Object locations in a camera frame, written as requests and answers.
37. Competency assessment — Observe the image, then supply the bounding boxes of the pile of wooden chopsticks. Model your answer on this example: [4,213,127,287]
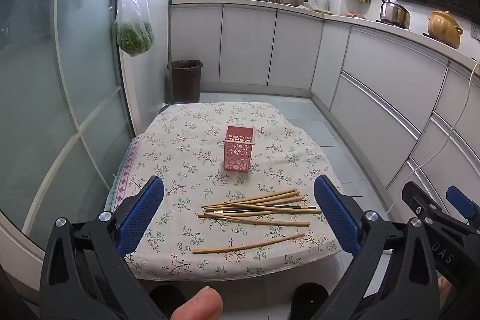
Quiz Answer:
[197,189,322,228]

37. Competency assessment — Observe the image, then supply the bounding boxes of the curved single wooden chopstick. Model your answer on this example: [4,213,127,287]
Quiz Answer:
[192,233,306,255]

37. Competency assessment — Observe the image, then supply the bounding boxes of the pink perforated utensil holder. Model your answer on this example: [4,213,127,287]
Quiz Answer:
[223,125,256,174]

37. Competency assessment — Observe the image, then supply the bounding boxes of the brown trash bin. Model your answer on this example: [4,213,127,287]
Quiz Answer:
[167,60,203,104]

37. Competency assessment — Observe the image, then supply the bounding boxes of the floral tablecloth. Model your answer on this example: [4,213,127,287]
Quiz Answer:
[104,102,344,281]

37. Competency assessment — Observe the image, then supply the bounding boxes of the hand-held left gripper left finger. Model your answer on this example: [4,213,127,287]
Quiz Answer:
[39,175,166,320]

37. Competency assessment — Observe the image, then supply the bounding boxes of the white kitchen cabinets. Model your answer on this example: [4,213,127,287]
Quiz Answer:
[170,3,480,231]

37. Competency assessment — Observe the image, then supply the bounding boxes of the plastic bag of greens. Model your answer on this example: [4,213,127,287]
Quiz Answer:
[109,0,155,57]

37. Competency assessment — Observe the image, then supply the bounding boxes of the yellow clay pot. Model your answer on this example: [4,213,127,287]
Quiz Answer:
[427,10,464,50]

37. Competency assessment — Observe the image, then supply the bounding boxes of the frosted glass door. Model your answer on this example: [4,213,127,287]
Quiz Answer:
[0,0,136,262]

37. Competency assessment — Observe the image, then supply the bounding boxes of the person's left hand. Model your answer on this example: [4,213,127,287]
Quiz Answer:
[170,286,224,320]

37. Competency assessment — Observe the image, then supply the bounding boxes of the white cable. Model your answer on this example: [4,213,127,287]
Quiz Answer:
[386,59,480,216]

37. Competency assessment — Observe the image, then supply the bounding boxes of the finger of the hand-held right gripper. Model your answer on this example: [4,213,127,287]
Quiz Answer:
[446,186,475,221]
[402,181,480,231]

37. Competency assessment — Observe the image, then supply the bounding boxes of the steel cooking pot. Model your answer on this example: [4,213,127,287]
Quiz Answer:
[380,0,412,28]

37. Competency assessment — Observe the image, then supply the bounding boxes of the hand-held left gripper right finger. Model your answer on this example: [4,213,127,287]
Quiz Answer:
[314,175,440,320]

